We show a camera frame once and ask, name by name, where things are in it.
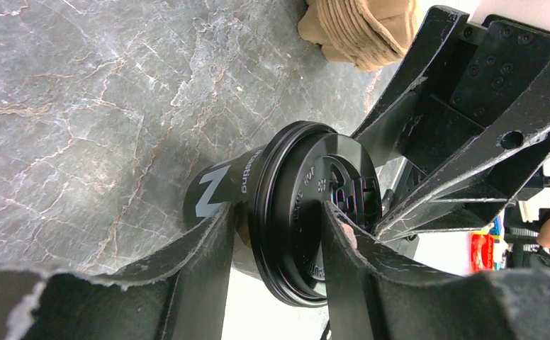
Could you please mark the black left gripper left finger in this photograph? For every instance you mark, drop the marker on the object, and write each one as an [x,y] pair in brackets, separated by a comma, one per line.
[178,292]

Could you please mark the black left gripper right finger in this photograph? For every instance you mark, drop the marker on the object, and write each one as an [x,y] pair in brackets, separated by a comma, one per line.
[373,292]

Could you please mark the colourful toy blocks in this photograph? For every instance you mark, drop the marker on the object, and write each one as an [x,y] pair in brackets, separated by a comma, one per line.
[488,248]

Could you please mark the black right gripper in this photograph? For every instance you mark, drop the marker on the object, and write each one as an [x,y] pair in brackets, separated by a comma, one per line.
[470,106]

